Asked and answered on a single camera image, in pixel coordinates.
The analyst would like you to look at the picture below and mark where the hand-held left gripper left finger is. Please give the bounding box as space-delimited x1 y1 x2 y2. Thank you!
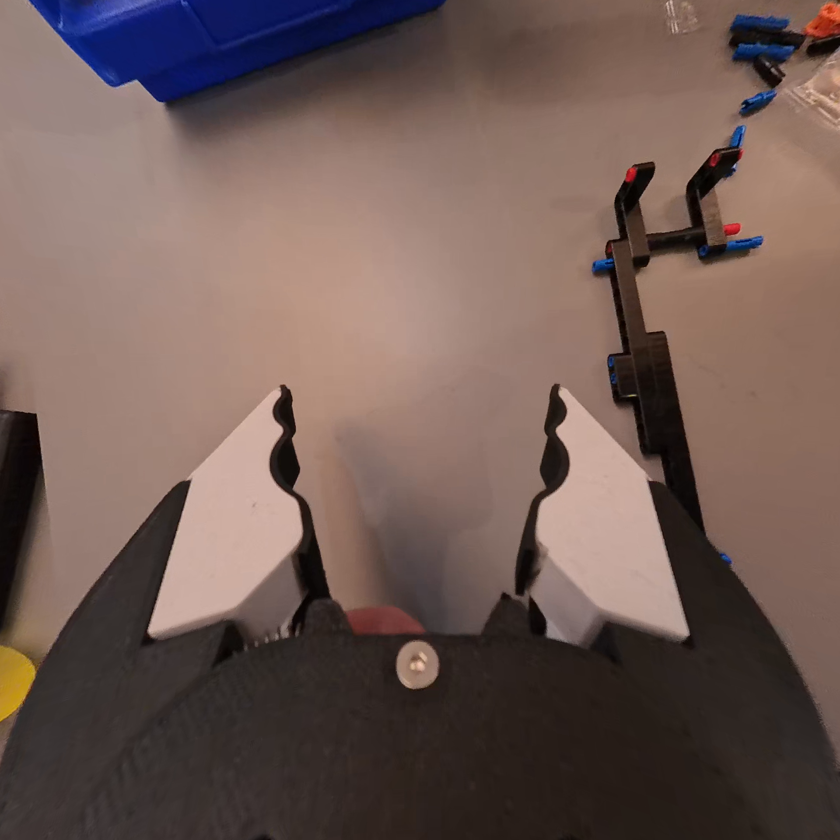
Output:
147 385 329 647

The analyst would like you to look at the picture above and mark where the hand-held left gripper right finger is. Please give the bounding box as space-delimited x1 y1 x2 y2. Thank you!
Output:
514 384 691 648

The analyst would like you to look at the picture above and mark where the black brick beam assembly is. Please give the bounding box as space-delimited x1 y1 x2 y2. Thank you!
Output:
591 147 765 568

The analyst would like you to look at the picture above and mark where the clear bag of brick parts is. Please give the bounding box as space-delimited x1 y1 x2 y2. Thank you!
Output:
784 56 840 129

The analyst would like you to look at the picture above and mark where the grey desk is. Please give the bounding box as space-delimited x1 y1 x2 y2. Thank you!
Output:
0 0 840 772

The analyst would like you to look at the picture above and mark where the black rectangular block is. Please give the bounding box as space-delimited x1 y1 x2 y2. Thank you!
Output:
0 410 43 624

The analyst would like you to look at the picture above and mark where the yellow translucent disc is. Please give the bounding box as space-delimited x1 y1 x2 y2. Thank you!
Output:
0 645 37 723

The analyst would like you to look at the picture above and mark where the blue plastic box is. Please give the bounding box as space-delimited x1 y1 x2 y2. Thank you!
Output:
29 0 447 104

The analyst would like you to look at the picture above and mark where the group of loose black pins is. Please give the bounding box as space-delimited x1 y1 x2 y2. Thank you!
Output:
728 29 840 86

